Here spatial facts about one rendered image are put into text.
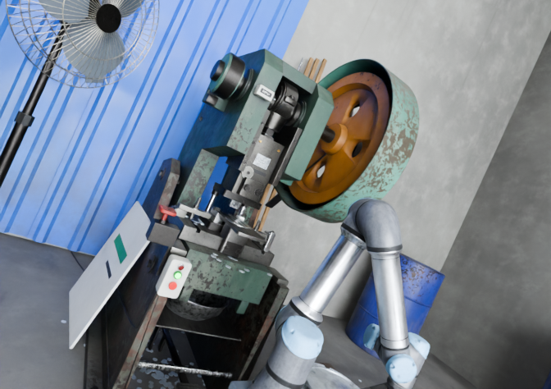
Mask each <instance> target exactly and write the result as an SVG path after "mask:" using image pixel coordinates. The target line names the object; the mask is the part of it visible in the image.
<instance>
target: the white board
mask: <svg viewBox="0 0 551 389"><path fill-rule="evenodd" d="M150 223H151V222H150V220H149V218H148V216H147V214H146V213H145V212H144V210H143V208H142V206H141V205H140V203H139V201H136V202H135V204H134V205H133V207H132V208H131V209H130V211H129V212H128V213H127V214H126V216H125V217H124V219H123V220H122V221H121V223H120V224H119V226H118V227H117V228H116V229H115V230H114V232H113V233H112V235H111V236H110V238H109V239H108V240H107V242H106V243H105V245H104V246H103V247H102V248H101V249H100V251H99V252H98V254H97V255H96V256H95V258H94V259H93V261H92V262H91V264H90V265H89V266H88V267H87V268H86V270H85V271H84V273H83V274H82V275H81V277H80V278H79V280H78V281H77V282H76V283H75V285H74V286H73V287H72V289H71V290H70V292H69V329H70V331H69V344H70V349H73V347H74V346H75V344H76V343H77V341H78V340H79V339H80V338H81V337H82V335H83V334H84V332H85V331H86V329H87V328H88V327H89V325H90V323H91V322H92V321H93V320H94V318H95V317H96V316H97V314H98V313H99V311H100V310H101V308H102V307H103V306H104V305H105V304H106V302H107V300H108V299H109V298H110V296H111V295H112V293H113V292H114V290H115V289H116V288H117V287H118V286H119V284H120V283H121V281H122V280H123V278H124V277H125V275H126V274H127V272H128V271H129V270H130V269H131V267H132V266H133V265H134V263H135V262H136V260H137V259H138V257H139V256H140V255H141V254H142V253H143V251H144V249H145V248H146V247H147V245H148V244H149V242H150V241H148V240H147V238H146V235H145V234H146V232H147V230H148V227H149V225H150Z"/></svg>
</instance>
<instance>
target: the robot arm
mask: <svg viewBox="0 0 551 389"><path fill-rule="evenodd" d="M340 230H341V234H340V236H339V238H338V239H337V241H336V242H335V243H334V245H333V246H332V248H331V249H330V251H329V253H328V254H327V255H326V257H325V258H324V260H323V261H322V263H321V265H320V266H319V268H318V269H317V270H316V272H315V273H314V275H313V276H312V278H311V280H310V281H309V283H308V284H307V285H306V286H305V288H304V289H303V291H302V293H301V294H300V296H295V297H293V298H292V299H291V300H290V302H289V303H288V304H287V305H286V306H285V307H283V308H282V309H281V310H280V312H279V313H278V314H277V317H276V319H275V346H274V348H273V350H272V352H271V355H270V357H269V359H268V361H267V363H266V366H265V367H264V368H263V370H262V371H261V372H260V373H259V374H258V375H257V376H256V377H255V378H254V379H253V380H252V381H251V383H250V385H249V387H248V389H303V386H304V384H305V382H306V380H307V377H308V375H309V373H310V371H311V369H312V366H313V365H314V363H315V360H316V357H317V356H318V355H319V353H320V352H321V346H322V344H323V335H322V333H321V330H320V329H319V328H318V327H319V326H320V324H321V322H322V320H323V319H322V312H323V310H324V309H325V307H326V306H327V305H328V303H329V302H330V300H331V298H332V297H333V295H334V294H335V292H336V291H337V290H338V288H339V286H340V285H341V283H342V282H343V280H344V279H345V278H346V276H347V275H348V273H349V272H350V270H351V269H352V267H353V265H354V264H355V263H356V262H357V260H358V258H359V257H360V255H361V254H362V252H363V250H365V249H367V252H368V253H369V254H371V261H372V268H373V276H374V283H375V291H376V305H377V313H378V320H379V326H378V325H375V324H374V323H372V324H370V325H369V326H368V327H367V329H366V331H365V332H364V335H363V344H364V346H365V347H367V348H369V349H370V350H374V351H375V352H376V353H377V355H378V356H379V358H380V360H381V362H382V363H383V365H384V366H385V369H386V372H387V373H388V374H389V376H388V378H387V382H384V383H381V384H377V385H374V386H370V387H365V388H362V389H412V387H413V385H414V383H415V381H416V379H417V376H418V374H419V372H420V370H421V367H422V365H423V364H424V361H425V359H426V356H427V355H428V352H429V349H430V344H429V343H428V342H427V341H426V340H425V339H423V338H422V337H420V336H418V335H417V334H415V333H412V332H408V325H407V318H406V310H405V303H404V295H403V281H402V273H401V266H400V258H399V253H400V252H401V251H402V250H403V245H402V237H401V230H400V225H399V219H398V215H397V213H396V211H395V210H394V208H393V207H392V206H391V205H390V204H388V203H387V202H385V201H383V200H379V199H373V198H362V199H359V200H357V201H355V202H353V203H352V204H351V206H350V207H349V209H348V212H347V217H346V218H345V219H344V221H343V223H342V224H341V226H340Z"/></svg>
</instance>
